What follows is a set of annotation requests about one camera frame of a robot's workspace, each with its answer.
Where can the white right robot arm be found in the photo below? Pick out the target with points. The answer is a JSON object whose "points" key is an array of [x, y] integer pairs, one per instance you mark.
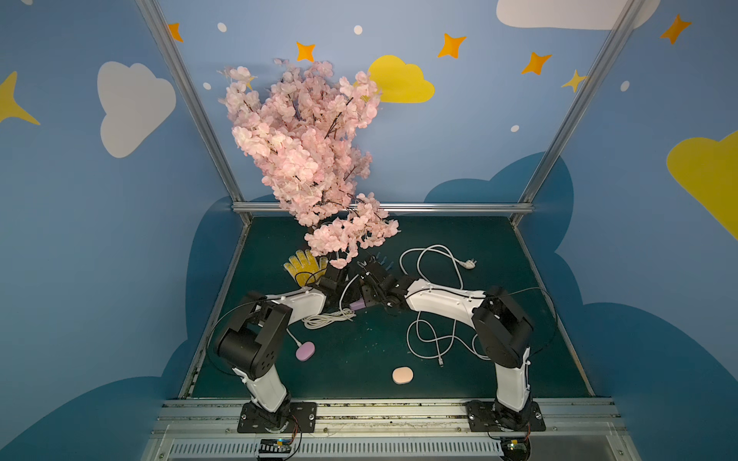
{"points": [[502, 327]]}

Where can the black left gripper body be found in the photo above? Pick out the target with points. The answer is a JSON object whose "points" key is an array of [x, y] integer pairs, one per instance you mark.
{"points": [[335, 276]]}

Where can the aluminium frame post left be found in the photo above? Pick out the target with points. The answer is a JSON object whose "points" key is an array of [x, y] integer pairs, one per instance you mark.
{"points": [[155, 21]]}

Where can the aluminium frame post right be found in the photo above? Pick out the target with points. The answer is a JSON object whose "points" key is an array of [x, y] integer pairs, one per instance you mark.
{"points": [[616, 40]]}

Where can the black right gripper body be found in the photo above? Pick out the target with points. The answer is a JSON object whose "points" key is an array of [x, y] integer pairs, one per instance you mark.
{"points": [[372, 277]]}

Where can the purple power strip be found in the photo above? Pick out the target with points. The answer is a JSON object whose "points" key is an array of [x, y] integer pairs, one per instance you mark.
{"points": [[357, 305]]}

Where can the yellow white work glove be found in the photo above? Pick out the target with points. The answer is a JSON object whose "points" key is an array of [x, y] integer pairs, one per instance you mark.
{"points": [[305, 268]]}

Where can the pink earbud case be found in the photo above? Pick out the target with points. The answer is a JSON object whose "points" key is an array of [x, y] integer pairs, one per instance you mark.
{"points": [[402, 375]]}

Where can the blue garden hand fork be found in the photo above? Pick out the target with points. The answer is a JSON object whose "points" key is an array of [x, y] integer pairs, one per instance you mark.
{"points": [[384, 261]]}

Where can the pink cherry blossom tree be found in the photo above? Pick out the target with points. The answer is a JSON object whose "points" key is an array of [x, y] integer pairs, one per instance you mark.
{"points": [[301, 137]]}

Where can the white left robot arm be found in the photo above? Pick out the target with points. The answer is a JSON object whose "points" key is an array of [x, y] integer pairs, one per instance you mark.
{"points": [[253, 338]]}

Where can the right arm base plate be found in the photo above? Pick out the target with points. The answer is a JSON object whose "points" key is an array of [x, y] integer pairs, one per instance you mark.
{"points": [[490, 416]]}

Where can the aluminium frame post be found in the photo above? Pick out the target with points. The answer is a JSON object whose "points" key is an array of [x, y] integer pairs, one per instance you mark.
{"points": [[155, 21], [616, 40]]}

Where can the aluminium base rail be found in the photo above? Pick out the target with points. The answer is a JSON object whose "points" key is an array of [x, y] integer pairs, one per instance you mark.
{"points": [[411, 429]]}

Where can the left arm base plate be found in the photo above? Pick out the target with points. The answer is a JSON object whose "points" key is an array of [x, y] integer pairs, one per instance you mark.
{"points": [[290, 417]]}

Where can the purple earbud case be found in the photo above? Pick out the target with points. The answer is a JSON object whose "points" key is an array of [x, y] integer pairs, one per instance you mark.
{"points": [[305, 351]]}

